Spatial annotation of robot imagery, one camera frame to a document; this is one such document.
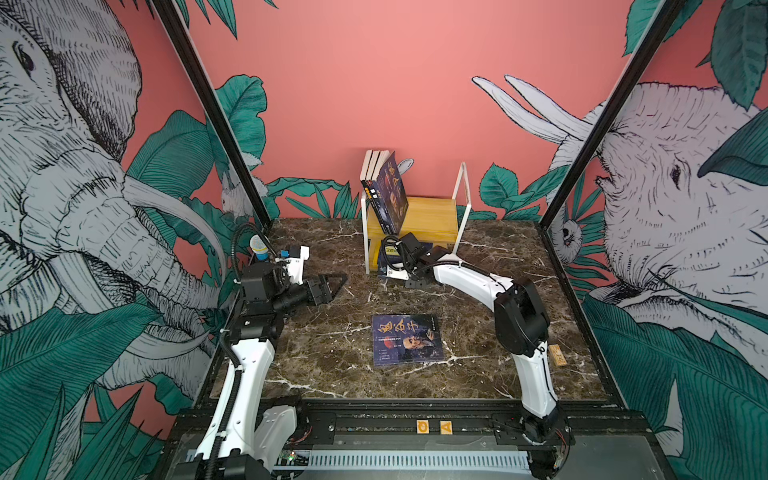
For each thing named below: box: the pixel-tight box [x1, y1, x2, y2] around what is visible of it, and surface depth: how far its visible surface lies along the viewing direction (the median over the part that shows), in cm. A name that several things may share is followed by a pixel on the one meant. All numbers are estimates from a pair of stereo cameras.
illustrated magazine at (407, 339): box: [372, 314, 445, 367], surface depth 90 cm
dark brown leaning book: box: [360, 150, 373, 182], surface depth 80 cm
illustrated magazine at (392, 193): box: [376, 150, 409, 236], surface depth 86 cm
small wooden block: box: [548, 344, 568, 367], surface depth 87 cm
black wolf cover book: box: [360, 150, 396, 235], surface depth 81 cm
